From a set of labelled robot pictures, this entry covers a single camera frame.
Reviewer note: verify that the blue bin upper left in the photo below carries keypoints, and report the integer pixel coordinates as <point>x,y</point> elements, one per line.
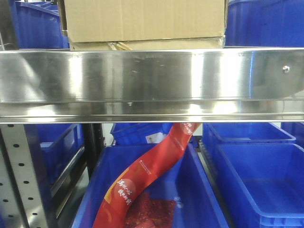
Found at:
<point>37,25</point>

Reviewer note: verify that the blue bin centre front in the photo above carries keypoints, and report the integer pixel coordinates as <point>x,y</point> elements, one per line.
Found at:
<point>186,183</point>

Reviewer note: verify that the blue bin centre rear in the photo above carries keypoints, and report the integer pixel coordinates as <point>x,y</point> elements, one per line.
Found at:
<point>139,133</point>

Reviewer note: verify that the blue bin right rear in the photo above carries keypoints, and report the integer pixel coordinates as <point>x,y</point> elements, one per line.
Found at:
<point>244,133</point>

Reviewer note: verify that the stainless steel shelf beam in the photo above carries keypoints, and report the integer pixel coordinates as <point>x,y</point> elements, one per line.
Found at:
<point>201,85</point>

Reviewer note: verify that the torn packing tape flap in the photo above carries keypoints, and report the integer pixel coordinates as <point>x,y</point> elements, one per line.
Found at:
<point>118,46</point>

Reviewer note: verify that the blue bin far right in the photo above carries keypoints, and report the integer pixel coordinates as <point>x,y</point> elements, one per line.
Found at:
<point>296,129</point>

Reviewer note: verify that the blue bin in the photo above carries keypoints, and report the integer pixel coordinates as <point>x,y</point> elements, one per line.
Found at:
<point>244,133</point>
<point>265,23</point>
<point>296,129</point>
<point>37,25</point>
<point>186,183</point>
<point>262,184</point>
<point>51,147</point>
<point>139,133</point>

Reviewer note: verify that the black shelf post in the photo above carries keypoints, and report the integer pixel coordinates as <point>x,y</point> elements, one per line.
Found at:
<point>94,142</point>

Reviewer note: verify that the perforated steel shelf upright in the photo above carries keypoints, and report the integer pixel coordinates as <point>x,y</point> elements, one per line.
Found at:
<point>29,173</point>

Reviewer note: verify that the blue bin left lower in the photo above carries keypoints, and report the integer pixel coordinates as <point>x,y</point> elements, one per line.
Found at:
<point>51,147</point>

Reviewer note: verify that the plain worn cardboard box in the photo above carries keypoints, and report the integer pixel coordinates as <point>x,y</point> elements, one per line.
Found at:
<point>146,24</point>

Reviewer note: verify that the blue bin right front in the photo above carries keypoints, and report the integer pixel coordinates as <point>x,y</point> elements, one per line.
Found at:
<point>262,184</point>

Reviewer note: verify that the blue bin upper right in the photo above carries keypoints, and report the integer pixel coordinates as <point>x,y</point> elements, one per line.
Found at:
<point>265,23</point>

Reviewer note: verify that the red printed snack bag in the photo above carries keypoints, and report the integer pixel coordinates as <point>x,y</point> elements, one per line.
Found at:
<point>142,173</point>

